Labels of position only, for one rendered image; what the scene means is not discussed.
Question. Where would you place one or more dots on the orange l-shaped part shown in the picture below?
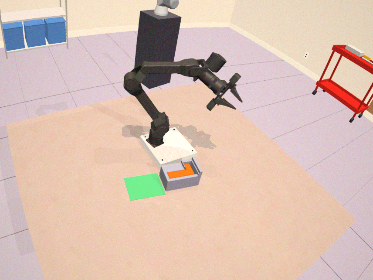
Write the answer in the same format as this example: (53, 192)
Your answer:
(188, 171)

